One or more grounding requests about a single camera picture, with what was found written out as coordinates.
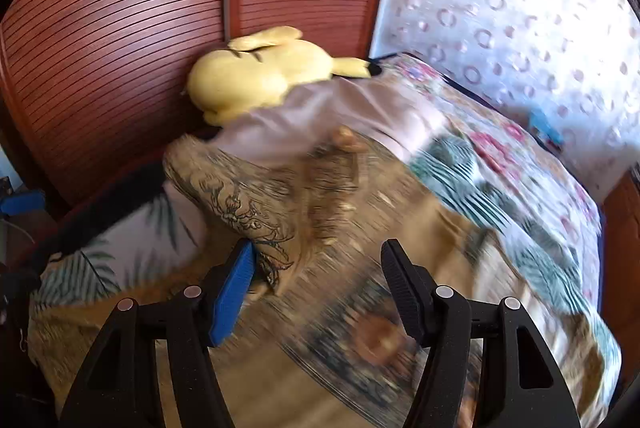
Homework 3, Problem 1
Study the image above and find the golden patterned shirt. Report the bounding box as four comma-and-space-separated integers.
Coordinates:
27, 126, 591, 428

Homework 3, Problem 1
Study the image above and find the palm leaf bed sheet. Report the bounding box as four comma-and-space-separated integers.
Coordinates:
29, 132, 624, 409

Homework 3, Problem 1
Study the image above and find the floral blanket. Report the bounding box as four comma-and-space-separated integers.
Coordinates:
378, 53, 603, 308

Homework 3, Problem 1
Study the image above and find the wooden louvered wardrobe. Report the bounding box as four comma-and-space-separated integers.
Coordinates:
0, 0, 399, 259

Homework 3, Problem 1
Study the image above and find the yellow plush toy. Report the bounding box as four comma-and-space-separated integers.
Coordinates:
184, 26, 381, 127

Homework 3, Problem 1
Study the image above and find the blue item at bed head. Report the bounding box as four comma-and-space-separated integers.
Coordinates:
527, 108, 564, 154

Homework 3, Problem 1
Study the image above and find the folded pink beige garment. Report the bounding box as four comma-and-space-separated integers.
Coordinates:
210, 78, 447, 167

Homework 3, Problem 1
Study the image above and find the circle patterned sheer curtain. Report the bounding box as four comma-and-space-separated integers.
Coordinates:
370, 0, 639, 200

